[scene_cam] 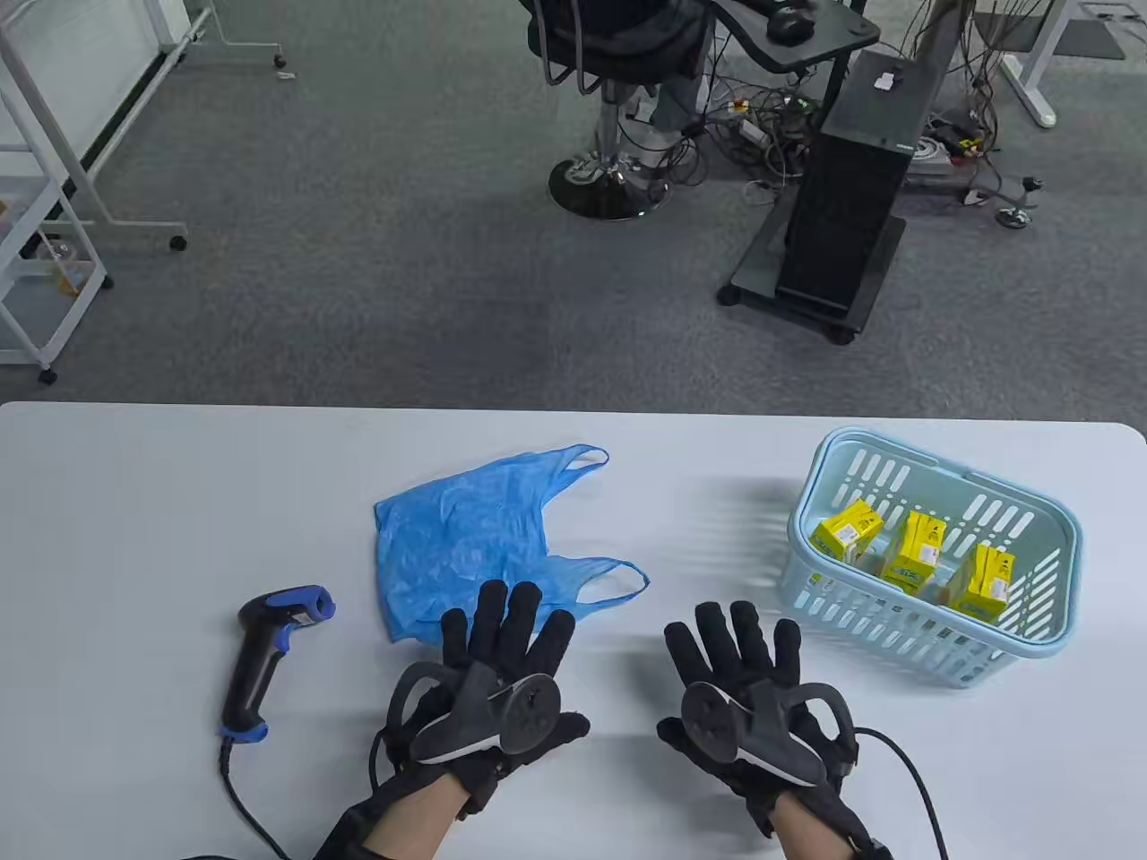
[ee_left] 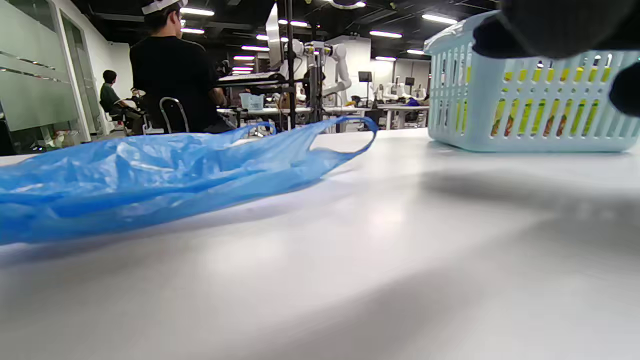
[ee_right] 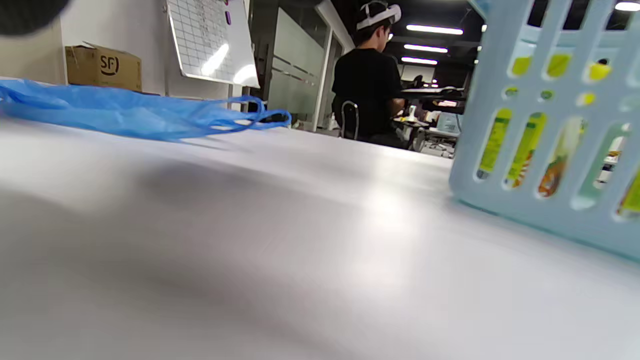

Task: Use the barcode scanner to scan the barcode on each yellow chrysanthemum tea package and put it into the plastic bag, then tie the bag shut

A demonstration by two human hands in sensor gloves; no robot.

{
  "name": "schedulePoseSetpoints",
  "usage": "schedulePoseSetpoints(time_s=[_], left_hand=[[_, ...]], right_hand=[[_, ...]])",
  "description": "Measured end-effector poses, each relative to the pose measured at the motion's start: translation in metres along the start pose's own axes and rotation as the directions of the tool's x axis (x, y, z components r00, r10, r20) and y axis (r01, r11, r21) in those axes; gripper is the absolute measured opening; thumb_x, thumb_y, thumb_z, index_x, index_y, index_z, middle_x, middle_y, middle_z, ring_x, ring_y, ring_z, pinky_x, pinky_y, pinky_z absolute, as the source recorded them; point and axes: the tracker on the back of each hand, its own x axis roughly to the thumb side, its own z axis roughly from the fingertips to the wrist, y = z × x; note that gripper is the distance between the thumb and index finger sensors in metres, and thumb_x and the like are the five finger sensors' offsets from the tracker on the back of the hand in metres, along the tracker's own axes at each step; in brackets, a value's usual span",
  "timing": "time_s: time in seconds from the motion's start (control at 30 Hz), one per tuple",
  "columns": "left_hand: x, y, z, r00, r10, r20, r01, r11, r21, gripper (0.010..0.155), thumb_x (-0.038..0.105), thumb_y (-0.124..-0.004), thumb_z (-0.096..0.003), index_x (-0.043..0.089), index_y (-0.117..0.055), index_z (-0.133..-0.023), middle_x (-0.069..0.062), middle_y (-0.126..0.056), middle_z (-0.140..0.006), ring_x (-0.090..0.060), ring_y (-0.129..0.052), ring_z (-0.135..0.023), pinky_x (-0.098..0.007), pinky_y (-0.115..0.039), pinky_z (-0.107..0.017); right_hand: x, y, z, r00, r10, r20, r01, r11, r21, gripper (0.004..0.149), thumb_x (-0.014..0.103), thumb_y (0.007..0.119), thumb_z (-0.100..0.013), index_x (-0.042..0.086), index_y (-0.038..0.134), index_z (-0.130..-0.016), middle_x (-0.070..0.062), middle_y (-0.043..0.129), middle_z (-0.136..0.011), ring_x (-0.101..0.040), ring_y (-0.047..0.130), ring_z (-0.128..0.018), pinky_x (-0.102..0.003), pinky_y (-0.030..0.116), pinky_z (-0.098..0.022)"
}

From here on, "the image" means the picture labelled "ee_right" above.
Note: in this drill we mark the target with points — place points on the light blue plastic basket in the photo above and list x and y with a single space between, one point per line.
500 65

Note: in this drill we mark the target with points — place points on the white headset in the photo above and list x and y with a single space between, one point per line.
377 17

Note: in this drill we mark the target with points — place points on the blue plastic bag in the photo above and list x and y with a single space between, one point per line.
125 112

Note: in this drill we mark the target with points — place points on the white whiteboard on stand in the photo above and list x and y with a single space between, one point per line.
210 40

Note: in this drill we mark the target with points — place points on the frosted glass partition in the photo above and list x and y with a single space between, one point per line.
295 65

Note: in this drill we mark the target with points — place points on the ceiling light strip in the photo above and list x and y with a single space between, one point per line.
419 60
627 6
425 48
434 30

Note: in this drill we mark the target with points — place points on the black office chair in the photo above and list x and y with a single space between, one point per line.
350 120

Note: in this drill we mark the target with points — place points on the black standing desk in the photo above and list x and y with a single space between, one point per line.
435 92

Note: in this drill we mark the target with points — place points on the cardboard box with black logo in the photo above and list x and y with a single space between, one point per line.
95 67

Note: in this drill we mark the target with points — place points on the person's right hand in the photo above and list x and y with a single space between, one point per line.
25 12

